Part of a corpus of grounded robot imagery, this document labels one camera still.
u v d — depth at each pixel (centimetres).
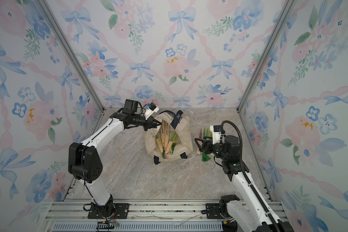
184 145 84
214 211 73
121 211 73
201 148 69
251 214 45
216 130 66
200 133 103
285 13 71
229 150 59
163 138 98
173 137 99
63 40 80
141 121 74
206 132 103
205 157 92
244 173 52
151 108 73
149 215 73
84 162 49
